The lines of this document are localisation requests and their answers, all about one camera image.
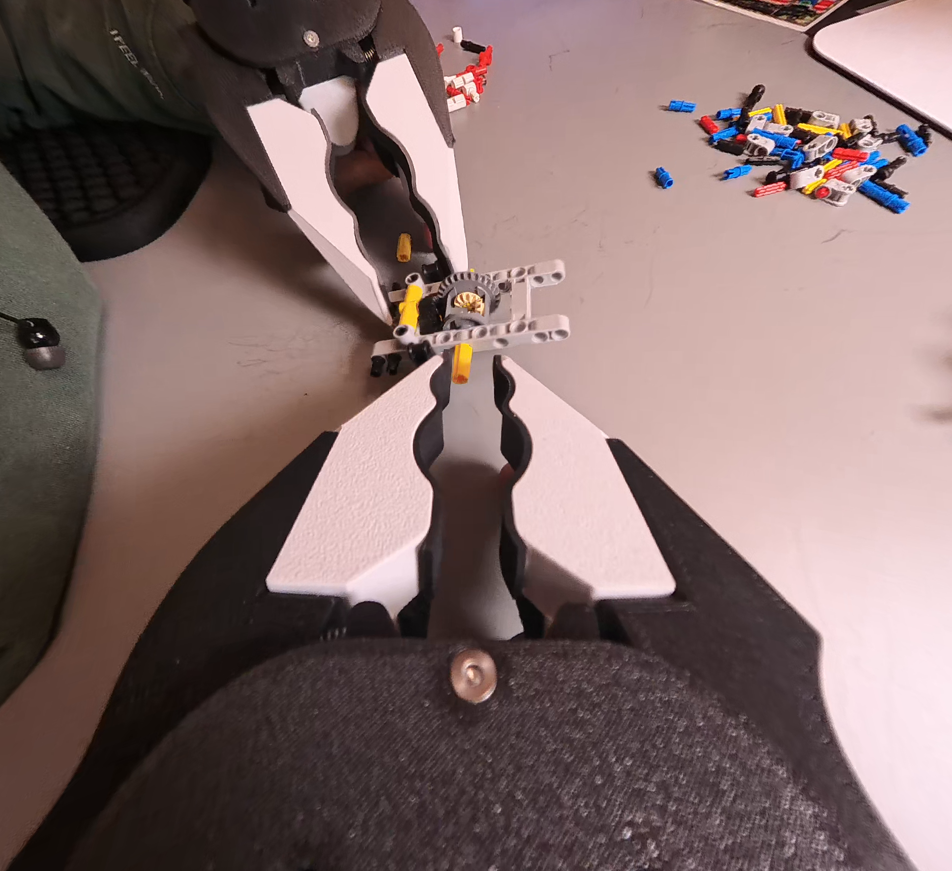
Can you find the grey lego frame assembly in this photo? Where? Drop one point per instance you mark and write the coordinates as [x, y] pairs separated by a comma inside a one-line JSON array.
[[520, 328]]

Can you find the person's left forearm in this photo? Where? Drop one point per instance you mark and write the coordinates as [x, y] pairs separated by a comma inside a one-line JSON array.
[[74, 30]]

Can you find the person's green sweatshirt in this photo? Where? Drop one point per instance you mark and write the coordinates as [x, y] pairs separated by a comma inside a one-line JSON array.
[[44, 477]]

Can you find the person's left hand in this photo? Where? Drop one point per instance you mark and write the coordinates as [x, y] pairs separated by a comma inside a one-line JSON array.
[[364, 170]]

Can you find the blue lego pin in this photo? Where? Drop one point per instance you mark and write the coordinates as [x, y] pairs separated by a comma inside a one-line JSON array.
[[663, 177], [680, 106]]

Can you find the pile of red white pieces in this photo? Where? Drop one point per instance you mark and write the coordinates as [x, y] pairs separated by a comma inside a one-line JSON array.
[[465, 82]]

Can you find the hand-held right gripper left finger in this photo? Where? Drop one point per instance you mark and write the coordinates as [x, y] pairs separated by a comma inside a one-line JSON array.
[[349, 514]]

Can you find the yellow lego connector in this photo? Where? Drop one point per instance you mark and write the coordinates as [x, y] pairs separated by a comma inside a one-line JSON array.
[[462, 365], [404, 246]]

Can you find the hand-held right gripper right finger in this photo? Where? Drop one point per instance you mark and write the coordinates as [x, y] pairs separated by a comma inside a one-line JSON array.
[[595, 514]]

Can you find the pile of mixed lego pieces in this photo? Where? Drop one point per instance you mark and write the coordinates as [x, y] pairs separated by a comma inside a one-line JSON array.
[[818, 149]]

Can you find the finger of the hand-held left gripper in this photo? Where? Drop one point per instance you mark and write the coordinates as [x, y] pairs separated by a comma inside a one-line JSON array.
[[305, 179], [416, 134]]

